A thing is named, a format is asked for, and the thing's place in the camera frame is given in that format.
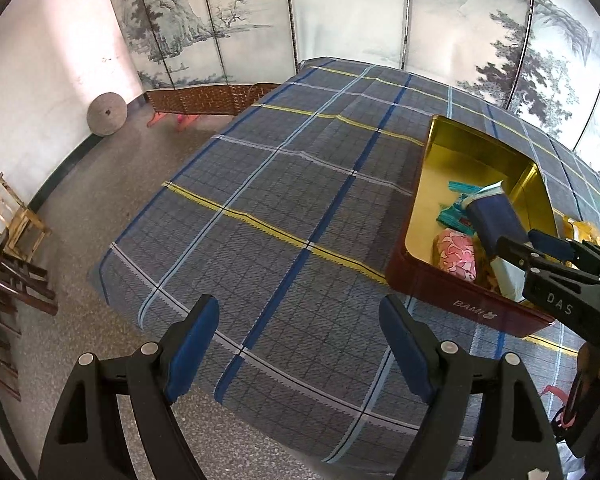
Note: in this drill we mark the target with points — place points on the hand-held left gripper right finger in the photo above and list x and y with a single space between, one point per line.
405 345

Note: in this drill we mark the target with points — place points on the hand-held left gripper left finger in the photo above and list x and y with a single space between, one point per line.
190 345

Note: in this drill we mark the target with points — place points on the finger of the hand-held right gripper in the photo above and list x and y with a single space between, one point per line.
552 242
517 252

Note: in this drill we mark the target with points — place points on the clear packet brown snack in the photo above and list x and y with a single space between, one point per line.
485 270

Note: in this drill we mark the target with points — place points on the large yellow snack packet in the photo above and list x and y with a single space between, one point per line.
587 230

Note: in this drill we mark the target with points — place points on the navy and white snack packet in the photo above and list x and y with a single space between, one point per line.
490 220

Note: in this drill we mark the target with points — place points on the pink patterned snack packet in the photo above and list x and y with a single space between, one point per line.
455 255

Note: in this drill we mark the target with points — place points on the blue candy packet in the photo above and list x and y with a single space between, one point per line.
452 217

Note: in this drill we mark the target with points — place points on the red tin box gold interior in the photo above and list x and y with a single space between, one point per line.
440 180

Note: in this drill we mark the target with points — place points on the blue plaid tablecloth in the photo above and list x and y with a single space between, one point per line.
280 210

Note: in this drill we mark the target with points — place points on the dark wooden folding chair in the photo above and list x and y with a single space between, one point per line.
25 285

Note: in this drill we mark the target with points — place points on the light wooden chair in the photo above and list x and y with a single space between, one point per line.
27 222

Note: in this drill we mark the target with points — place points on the round stone disc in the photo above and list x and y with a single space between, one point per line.
107 114

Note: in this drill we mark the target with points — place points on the brown woven bench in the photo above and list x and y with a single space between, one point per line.
205 100

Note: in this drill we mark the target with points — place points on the painted folding screen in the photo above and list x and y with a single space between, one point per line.
330 10

